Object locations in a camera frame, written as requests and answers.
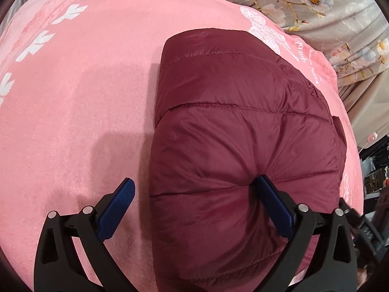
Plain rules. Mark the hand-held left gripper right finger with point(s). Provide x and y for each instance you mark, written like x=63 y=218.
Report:
x=275 y=206

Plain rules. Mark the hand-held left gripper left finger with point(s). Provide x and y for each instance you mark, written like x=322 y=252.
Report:
x=117 y=210

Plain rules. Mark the maroon puffer jacket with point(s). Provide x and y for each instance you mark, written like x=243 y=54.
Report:
x=231 y=127

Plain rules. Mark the dark cluttered shelf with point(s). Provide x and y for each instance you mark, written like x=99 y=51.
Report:
x=375 y=173

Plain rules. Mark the small pink round object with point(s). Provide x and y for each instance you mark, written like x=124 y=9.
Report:
x=372 y=136

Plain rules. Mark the pink printed blanket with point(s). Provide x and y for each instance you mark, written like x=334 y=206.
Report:
x=91 y=97

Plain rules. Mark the beige cloth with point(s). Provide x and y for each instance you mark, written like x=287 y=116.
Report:
x=370 y=106

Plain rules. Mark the grey floral bedsheet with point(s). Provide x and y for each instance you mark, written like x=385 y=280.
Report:
x=334 y=12

